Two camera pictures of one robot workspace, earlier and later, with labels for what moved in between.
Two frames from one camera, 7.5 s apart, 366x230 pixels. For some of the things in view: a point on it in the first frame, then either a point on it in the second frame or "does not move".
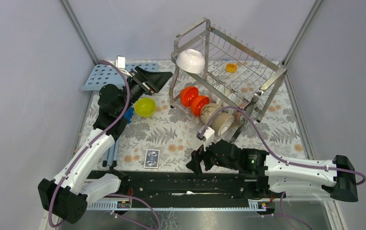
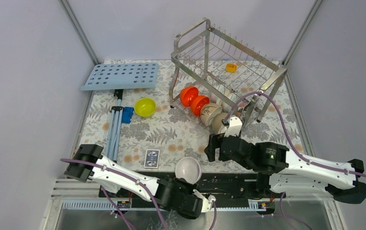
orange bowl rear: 187,94 does not move
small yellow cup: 231,67 does not move
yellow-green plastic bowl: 145,107 does not move
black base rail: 224,186 does not move
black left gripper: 156,79 to 190,186
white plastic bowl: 191,61 to 189,168
